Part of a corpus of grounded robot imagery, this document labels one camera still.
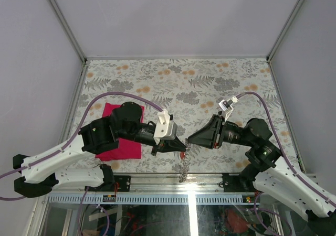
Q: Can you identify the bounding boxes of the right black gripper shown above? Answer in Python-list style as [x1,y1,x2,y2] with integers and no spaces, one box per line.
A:
[187,114,254,149]

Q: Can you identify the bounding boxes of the red tag key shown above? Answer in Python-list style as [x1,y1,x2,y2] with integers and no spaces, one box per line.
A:
[180,152,185,160]

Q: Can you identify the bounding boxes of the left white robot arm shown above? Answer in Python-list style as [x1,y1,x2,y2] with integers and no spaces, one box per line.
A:
[13,102,186,198]

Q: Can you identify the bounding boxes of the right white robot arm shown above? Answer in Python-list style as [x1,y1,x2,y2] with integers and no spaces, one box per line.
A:
[187,115,335,235]

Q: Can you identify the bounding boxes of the red cloth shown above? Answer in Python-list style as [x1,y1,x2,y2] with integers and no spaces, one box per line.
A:
[95,103,144,162]

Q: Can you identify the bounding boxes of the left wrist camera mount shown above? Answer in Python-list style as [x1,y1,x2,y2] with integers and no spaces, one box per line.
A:
[153,109,177,145]

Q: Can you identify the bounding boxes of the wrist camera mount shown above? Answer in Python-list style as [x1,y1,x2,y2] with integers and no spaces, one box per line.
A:
[218,96,238,122]
[153,109,177,145]

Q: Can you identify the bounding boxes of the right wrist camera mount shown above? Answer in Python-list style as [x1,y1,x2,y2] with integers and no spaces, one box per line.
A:
[218,96,238,122]

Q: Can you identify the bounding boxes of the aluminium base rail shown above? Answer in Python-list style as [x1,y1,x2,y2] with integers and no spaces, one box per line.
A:
[47,174,255,205]

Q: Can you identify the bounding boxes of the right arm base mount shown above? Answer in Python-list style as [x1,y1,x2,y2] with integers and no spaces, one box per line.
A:
[218,164,260,192]

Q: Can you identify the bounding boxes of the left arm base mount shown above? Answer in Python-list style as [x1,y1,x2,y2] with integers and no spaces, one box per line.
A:
[97,164,131,192]

